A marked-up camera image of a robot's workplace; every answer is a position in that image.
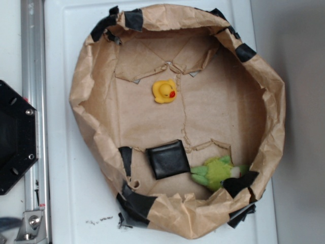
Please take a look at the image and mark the green plush animal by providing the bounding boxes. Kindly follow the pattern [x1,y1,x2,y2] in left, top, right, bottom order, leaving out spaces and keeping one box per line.
[190,155,249,192]

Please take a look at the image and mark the yellow rubber duck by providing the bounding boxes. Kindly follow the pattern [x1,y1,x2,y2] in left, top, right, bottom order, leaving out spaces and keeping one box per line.
[152,79,177,104]

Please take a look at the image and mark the black square pad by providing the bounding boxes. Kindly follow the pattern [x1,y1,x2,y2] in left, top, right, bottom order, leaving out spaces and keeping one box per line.
[146,140,190,179]

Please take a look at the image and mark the brown paper bag bin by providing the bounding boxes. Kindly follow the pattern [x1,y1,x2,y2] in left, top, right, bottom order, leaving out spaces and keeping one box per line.
[70,4,285,239]

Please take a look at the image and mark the white tray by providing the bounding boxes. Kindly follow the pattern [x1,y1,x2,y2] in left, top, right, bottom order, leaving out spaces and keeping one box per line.
[44,1,278,243]

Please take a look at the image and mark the aluminium extrusion rail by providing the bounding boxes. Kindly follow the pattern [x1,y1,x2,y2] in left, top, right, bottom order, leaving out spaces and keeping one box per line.
[21,1,52,243]

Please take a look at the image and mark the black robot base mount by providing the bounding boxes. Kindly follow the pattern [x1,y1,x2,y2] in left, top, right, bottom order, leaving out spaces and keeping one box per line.
[1,80,38,196]

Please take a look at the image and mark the metal corner bracket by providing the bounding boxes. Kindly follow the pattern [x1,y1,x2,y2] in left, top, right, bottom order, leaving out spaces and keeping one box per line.
[14,210,47,243]

